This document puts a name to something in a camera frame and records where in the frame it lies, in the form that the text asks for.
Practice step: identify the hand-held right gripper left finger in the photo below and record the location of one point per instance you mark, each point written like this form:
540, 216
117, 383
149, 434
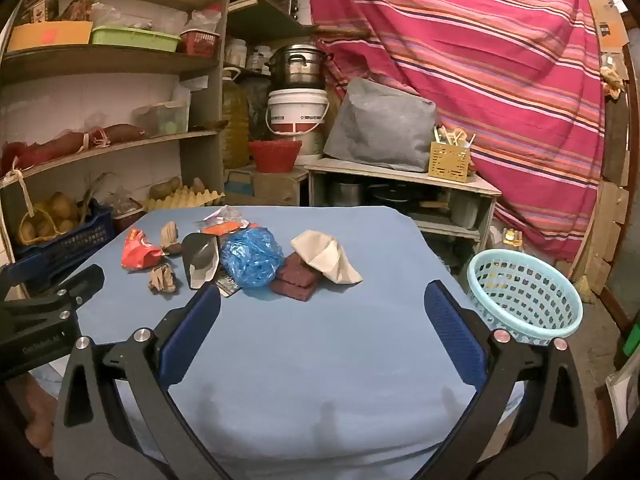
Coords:
192, 330

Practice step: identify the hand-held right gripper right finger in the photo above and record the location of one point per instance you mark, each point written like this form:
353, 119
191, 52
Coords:
452, 330

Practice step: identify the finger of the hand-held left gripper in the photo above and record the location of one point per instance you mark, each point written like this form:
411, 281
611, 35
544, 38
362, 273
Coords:
70, 292

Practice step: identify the brown paper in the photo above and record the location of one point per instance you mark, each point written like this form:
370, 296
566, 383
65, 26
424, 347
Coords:
162, 278
170, 236

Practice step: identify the silver lined pouch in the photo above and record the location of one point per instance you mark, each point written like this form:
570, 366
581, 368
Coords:
200, 260

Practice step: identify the red snack wrapper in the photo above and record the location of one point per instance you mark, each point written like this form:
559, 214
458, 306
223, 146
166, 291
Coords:
140, 252

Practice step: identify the blue plastic bag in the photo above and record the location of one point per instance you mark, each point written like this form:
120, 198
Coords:
252, 257

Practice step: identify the light blue plastic basket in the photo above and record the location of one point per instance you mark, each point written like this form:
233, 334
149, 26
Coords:
547, 337

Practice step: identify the maroon small box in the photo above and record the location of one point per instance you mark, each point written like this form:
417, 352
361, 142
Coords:
292, 280

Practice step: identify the silver foil wrapper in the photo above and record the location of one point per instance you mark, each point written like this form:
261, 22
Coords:
222, 214

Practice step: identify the beige paper bag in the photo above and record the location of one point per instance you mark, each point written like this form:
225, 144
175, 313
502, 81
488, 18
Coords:
325, 260

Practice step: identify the dark blue plastic crate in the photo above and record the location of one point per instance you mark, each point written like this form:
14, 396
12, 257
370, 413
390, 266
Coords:
75, 245

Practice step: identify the yellow mesh bag of potatoes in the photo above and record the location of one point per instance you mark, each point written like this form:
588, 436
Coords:
55, 210

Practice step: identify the yellow label oil bottle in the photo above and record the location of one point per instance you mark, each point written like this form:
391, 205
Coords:
512, 237

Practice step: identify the yellow egg tray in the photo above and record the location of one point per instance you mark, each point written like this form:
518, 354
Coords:
175, 203

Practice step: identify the blue tablecloth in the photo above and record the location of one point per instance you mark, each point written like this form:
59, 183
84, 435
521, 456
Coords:
325, 360

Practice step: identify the large potato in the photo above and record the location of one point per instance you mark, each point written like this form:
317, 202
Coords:
165, 188

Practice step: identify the small potato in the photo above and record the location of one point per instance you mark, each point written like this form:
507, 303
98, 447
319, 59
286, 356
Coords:
199, 186

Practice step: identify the red mesh bag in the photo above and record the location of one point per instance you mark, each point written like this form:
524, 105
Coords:
50, 147

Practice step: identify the dark frying pan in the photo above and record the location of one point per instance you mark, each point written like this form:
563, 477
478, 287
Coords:
395, 194

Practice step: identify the low wooden cabinet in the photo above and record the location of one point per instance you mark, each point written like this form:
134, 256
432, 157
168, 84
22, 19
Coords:
400, 176

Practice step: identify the yellow perforated utensil holder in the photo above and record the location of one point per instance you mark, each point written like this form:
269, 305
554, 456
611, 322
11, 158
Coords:
448, 162

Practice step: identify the small steel pot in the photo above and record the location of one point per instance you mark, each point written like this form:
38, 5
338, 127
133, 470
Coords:
345, 194

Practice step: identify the stack of cardboard pieces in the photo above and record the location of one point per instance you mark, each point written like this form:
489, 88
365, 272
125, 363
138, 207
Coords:
607, 230

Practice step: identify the red woven bowl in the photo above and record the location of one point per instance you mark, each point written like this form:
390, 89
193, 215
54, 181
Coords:
275, 157

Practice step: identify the bundle of wooden utensils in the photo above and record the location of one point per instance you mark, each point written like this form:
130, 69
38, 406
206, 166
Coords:
452, 136

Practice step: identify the clear plastic container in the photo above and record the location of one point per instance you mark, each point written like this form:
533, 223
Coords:
165, 120

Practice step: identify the large cooking oil jug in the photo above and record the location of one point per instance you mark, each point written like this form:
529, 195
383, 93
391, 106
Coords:
235, 120

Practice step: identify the grey fabric bag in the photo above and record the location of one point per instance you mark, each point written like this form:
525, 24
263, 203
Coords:
380, 125

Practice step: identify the wooden shelf unit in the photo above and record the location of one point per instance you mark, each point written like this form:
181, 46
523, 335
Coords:
100, 57

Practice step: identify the white plastic bucket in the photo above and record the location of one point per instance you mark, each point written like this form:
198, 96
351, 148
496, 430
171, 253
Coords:
297, 105

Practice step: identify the yellow box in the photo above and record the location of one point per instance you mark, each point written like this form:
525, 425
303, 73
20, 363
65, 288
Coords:
30, 37

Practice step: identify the green plastic tray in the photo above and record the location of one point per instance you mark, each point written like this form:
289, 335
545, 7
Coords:
135, 40

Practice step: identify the red striped cloth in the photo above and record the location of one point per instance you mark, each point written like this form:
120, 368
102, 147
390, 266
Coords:
475, 60

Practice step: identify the white jar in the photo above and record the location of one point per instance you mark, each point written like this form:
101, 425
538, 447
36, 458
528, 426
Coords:
260, 59
236, 54

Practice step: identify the small red basket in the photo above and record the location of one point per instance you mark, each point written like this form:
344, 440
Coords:
200, 44

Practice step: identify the steel cooking pot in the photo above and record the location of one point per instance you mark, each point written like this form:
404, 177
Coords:
297, 67

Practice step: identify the flattened cardboard box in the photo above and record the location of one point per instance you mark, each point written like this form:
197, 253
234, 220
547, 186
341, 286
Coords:
607, 15

